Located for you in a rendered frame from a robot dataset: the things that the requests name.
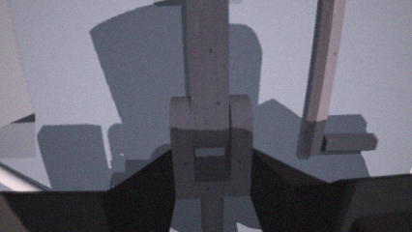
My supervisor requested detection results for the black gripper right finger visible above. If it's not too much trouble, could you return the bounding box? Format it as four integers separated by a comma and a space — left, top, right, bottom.
250, 148, 412, 232

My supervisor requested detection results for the grey flat bar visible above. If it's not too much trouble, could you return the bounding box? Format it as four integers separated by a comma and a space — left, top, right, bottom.
186, 0, 229, 149

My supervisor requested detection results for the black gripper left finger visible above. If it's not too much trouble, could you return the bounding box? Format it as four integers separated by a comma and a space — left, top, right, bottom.
0, 150, 176, 232

